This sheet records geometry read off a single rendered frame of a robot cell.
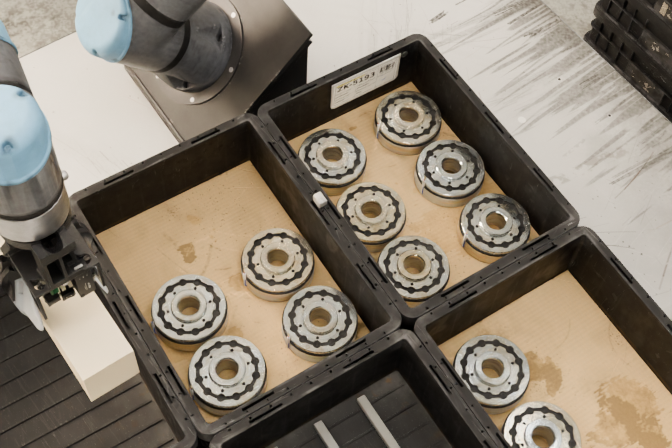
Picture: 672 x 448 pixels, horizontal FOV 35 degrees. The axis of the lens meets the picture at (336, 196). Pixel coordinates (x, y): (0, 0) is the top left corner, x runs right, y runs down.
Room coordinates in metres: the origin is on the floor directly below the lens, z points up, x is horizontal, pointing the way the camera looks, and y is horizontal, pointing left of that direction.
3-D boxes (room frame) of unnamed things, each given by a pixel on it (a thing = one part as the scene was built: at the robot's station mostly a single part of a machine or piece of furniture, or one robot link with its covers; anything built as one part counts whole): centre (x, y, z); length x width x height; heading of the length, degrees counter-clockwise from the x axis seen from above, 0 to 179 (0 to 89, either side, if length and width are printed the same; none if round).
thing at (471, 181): (0.89, -0.17, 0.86); 0.10 x 0.10 x 0.01
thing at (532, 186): (0.85, -0.11, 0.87); 0.40 x 0.30 x 0.11; 37
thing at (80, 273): (0.50, 0.28, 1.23); 0.09 x 0.08 x 0.12; 40
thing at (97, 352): (0.52, 0.30, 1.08); 0.24 x 0.06 x 0.06; 40
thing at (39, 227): (0.51, 0.29, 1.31); 0.08 x 0.08 x 0.05
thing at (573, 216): (0.85, -0.11, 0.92); 0.40 x 0.30 x 0.02; 37
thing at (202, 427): (0.67, 0.13, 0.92); 0.40 x 0.30 x 0.02; 37
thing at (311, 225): (0.67, 0.13, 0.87); 0.40 x 0.30 x 0.11; 37
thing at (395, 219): (0.80, -0.05, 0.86); 0.10 x 0.10 x 0.01
